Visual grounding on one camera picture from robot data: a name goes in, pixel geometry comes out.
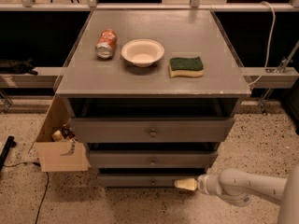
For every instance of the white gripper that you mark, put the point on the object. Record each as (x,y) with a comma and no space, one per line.
(206,183)

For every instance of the grey bottom drawer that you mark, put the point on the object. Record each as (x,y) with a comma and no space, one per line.
(140,180)

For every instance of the grey drawer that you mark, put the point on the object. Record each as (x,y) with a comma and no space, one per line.
(151,159)
(140,180)
(146,130)

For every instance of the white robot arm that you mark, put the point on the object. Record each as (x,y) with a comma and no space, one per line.
(235,187)

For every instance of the grey middle drawer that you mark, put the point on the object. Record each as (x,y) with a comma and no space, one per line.
(151,159)

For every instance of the grey drawer cabinet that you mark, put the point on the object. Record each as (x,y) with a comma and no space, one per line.
(93,88)

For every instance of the grey top drawer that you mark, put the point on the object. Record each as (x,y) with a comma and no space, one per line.
(146,130)

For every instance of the green yellow sponge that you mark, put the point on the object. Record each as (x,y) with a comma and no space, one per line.
(186,67)

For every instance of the cardboard box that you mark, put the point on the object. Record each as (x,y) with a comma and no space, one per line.
(55,153)

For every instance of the snack packets in box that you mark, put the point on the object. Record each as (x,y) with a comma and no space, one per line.
(65,133)

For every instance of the white paper bowl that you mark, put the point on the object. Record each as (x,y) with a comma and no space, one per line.
(142,52)

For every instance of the orange soda can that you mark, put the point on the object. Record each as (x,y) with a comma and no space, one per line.
(106,44)

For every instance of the black pole on floor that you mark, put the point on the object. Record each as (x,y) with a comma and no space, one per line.
(10,143)

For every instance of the metal frame rail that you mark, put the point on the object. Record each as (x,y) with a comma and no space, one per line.
(86,5)

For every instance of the black object on rail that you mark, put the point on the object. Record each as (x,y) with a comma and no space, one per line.
(8,66)

